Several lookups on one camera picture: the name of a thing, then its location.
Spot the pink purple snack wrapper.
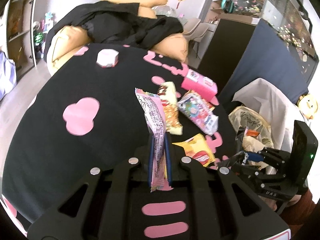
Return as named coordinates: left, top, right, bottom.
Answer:
left=135, top=88, right=168, bottom=192

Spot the red knit sleeve forearm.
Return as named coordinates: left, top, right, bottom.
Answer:
left=280, top=190, right=316, bottom=236

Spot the yellow paper trash bag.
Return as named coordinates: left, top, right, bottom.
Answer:
left=228, top=106, right=274, bottom=153

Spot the yellow snack wrapper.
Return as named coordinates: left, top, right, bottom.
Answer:
left=174, top=134, right=216, bottom=167

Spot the colourful cartoon snack bag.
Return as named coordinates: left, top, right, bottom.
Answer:
left=177, top=89, right=219, bottom=135

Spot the white red snack packet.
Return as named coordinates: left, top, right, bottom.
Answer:
left=157, top=82, right=183, bottom=135

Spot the pink toy box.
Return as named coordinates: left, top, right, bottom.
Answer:
left=181, top=69, right=217, bottom=103

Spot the black pink patterned tablecloth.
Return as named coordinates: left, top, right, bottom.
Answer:
left=2, top=43, right=239, bottom=239

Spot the yellow duck plush toy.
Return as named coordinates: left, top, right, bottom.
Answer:
left=297, top=94, right=318, bottom=120

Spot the white crumpled tissue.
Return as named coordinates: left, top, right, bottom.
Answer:
left=96, top=49, right=119, bottom=68

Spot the navy blue cloth cover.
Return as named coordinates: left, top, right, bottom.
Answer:
left=218, top=20, right=309, bottom=105

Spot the dining chair with cushion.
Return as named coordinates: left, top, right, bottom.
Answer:
left=183, top=18, right=209, bottom=57

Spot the black jacket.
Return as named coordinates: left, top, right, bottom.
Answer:
left=44, top=1, right=183, bottom=60

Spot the glass fish tank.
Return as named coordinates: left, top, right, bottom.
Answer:
left=221, top=0, right=319, bottom=84

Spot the purple plastic bag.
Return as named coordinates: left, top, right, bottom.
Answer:
left=0, top=51, right=17, bottom=100

